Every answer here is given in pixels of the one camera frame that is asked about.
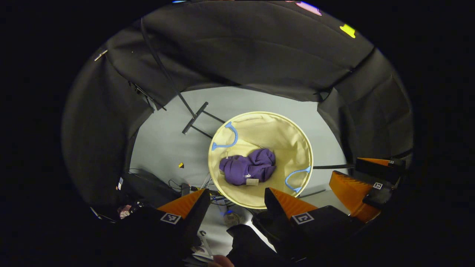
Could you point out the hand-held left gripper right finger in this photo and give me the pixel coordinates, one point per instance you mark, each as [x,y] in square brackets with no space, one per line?
[274,211]

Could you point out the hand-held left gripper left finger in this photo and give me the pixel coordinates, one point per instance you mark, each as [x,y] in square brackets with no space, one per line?
[195,222]

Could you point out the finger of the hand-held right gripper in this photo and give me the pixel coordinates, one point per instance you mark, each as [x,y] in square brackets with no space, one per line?
[374,170]
[378,196]

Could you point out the cream round laundry hamper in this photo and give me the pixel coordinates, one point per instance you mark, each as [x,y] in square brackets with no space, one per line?
[274,133]

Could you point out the black clothes rack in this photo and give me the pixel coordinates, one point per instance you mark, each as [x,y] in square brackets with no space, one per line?
[195,118]

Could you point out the black equipment box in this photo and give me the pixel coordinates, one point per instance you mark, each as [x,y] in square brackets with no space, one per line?
[148,189]

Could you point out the black backdrop cloth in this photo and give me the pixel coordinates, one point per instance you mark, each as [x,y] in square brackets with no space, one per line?
[259,48]

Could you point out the silver backdrop clip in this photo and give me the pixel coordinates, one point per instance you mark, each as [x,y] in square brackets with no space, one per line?
[101,55]

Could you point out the black backdrop frame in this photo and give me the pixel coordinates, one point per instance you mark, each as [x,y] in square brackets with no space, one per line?
[146,95]

